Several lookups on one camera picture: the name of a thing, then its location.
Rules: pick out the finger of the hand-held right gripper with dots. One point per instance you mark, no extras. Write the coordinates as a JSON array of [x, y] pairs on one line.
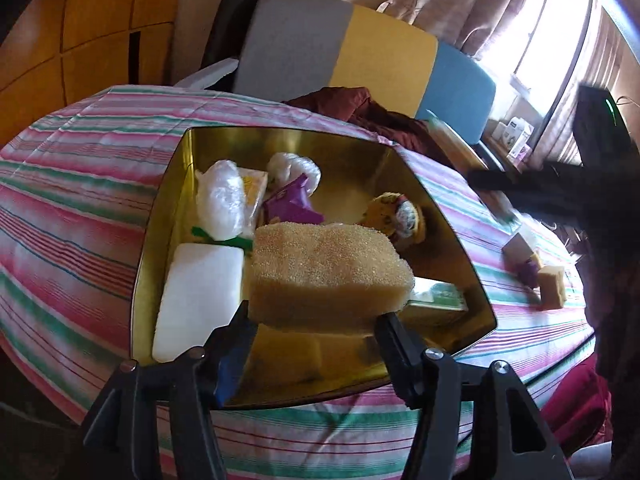
[[525, 187]]

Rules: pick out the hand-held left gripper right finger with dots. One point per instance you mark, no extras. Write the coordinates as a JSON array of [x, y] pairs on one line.
[[395, 345]]

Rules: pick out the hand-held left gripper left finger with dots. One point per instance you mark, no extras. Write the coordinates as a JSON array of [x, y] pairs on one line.
[[230, 365]]

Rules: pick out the blurred green white packet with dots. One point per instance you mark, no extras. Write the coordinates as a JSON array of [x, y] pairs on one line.
[[502, 207]]

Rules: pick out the small green white box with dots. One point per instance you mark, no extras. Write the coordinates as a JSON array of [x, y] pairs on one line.
[[440, 300]]

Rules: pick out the yellow sponge block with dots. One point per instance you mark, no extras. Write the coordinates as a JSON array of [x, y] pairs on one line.
[[552, 287], [325, 275]]

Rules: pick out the round yellow purple snack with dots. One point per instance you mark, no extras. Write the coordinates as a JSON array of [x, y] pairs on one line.
[[395, 215]]

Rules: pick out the white plastic snack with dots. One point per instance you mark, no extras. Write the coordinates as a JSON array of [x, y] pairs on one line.
[[220, 200]]

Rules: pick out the gold tin box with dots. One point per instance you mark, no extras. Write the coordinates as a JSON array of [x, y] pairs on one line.
[[350, 180]]

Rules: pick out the purple snack packet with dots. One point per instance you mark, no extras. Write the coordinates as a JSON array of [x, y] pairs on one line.
[[292, 205]]

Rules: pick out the yellow biscuit packet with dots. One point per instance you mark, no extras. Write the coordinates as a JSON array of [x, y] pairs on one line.
[[255, 185]]

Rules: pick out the white round snack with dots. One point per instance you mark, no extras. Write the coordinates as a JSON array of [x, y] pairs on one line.
[[290, 167]]

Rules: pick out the person's right forearm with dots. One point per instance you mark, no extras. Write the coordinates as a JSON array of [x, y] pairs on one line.
[[615, 320]]

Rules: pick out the white carton box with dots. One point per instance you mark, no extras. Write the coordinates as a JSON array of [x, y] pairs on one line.
[[510, 135]]

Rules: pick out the cream cardboard box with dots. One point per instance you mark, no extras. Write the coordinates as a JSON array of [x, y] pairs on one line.
[[520, 247]]

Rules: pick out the patterned beige curtain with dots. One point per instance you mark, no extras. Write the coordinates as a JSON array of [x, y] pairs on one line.
[[570, 90], [465, 0]]

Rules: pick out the small purple packet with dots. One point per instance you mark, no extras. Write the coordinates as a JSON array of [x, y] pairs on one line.
[[530, 272]]

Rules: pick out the bright window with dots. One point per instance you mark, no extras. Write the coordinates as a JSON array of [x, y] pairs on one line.
[[545, 25]]

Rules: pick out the dark red jacket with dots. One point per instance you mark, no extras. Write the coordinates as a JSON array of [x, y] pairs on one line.
[[360, 110]]

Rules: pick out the person's red clothing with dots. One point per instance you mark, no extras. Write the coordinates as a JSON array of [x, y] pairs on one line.
[[575, 405]]

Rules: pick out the striped pink green cloth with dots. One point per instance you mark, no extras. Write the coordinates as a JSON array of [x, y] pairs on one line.
[[75, 210]]

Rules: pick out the person's grey pants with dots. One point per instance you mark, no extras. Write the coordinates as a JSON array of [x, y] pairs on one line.
[[595, 465]]

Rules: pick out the grey yellow blue chair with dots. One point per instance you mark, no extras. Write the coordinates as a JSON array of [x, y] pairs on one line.
[[300, 45]]

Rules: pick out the white plastic part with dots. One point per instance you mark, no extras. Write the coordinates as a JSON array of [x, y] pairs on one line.
[[210, 74]]

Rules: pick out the black chair back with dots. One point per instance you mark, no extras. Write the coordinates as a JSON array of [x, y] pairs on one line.
[[235, 15]]

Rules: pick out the wooden wardrobe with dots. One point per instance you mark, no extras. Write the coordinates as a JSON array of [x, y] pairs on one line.
[[75, 35]]

